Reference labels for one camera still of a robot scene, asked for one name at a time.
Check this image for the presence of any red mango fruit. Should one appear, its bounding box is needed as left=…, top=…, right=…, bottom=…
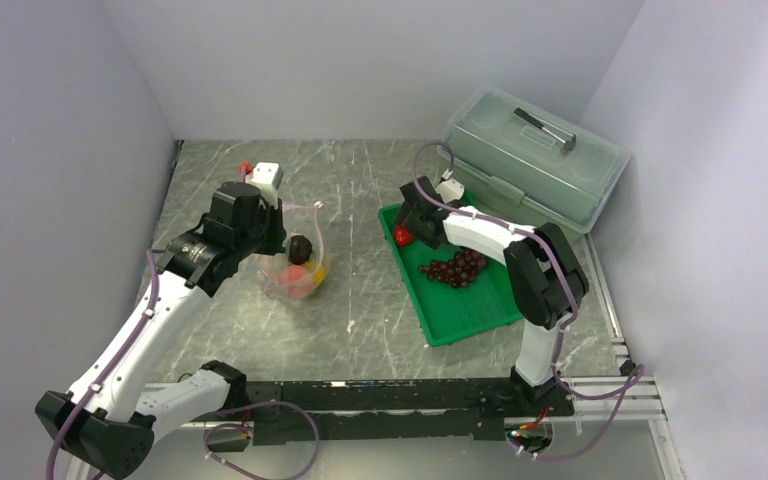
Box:
left=392, top=225, right=415, bottom=247

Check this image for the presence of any green plastic tray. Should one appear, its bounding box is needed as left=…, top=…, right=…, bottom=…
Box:
left=377, top=203, right=523, bottom=346

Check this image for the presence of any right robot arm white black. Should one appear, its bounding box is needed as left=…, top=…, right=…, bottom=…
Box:
left=395, top=176, right=590, bottom=415

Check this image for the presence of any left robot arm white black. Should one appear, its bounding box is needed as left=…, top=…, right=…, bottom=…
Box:
left=35, top=180, right=286, bottom=479

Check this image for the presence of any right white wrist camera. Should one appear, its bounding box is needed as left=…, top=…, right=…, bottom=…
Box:
left=434, top=178, right=465, bottom=204

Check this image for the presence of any aluminium frame rail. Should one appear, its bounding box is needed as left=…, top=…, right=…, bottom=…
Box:
left=65, top=238, right=683, bottom=480

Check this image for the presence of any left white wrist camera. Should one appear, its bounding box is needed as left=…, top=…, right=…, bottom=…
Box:
left=238, top=162, right=284, bottom=207

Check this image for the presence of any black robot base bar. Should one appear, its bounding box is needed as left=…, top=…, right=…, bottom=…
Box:
left=205, top=377, right=574, bottom=452

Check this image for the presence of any yellow orange fruit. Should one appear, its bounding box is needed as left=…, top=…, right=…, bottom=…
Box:
left=304, top=260, right=328, bottom=288

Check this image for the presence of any dark purple mangosteen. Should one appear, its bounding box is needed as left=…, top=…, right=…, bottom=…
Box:
left=287, top=234, right=313, bottom=265

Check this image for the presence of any pale green lidded storage box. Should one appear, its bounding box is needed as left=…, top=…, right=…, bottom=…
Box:
left=438, top=86, right=631, bottom=242

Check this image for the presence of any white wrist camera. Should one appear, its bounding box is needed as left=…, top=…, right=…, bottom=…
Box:
left=434, top=178, right=465, bottom=204
left=238, top=162, right=284, bottom=207

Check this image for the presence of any purple grape bunch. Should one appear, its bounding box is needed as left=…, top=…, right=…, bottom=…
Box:
left=417, top=247, right=489, bottom=289

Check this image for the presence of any clear zip top bag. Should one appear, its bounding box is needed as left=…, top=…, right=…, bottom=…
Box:
left=255, top=201, right=330, bottom=302

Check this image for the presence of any pink peach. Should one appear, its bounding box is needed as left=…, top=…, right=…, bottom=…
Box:
left=276, top=265, right=313, bottom=299

